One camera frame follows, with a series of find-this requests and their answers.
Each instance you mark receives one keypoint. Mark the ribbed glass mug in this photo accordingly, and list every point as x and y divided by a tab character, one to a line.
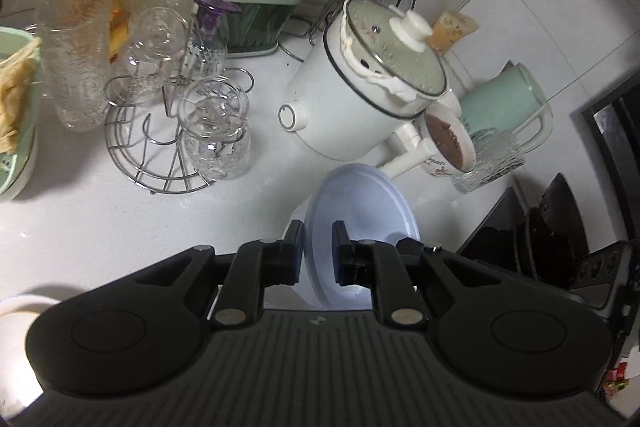
492	167

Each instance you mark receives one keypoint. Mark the short patterned glass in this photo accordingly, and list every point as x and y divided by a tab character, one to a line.
215	132

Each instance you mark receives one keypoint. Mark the glass with purple base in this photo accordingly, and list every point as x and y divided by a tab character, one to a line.
212	14

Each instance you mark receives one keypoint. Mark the pale dried noodles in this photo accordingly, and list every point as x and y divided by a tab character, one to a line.
12	92

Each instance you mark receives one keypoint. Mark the pink flower plate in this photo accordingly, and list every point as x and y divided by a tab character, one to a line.
20	302

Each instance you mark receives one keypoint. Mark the green colander basket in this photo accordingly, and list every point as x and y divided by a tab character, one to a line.
22	117

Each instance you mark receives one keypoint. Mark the floral bowl with brown contents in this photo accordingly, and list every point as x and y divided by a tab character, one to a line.
450	142

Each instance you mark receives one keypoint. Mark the white electric pot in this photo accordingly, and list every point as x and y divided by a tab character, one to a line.
330	117

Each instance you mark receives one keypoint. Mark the light blue plastic bowl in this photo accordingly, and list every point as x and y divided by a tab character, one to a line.
365	207

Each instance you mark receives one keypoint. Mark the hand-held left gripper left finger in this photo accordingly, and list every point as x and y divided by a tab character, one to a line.
299	252

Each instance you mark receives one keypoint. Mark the colourful package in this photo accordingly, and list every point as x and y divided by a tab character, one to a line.
620	382

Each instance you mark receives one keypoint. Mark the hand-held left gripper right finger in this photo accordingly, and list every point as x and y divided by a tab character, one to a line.
336	252

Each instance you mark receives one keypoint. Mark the orange snack packet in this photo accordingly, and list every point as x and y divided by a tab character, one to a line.
452	29

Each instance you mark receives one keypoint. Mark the pale green kettle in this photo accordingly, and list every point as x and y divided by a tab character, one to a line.
505	104

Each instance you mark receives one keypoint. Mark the clear smooth glass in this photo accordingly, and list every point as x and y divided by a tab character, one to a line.
155	52

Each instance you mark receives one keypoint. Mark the glass pot lid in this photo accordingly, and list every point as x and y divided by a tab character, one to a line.
395	57

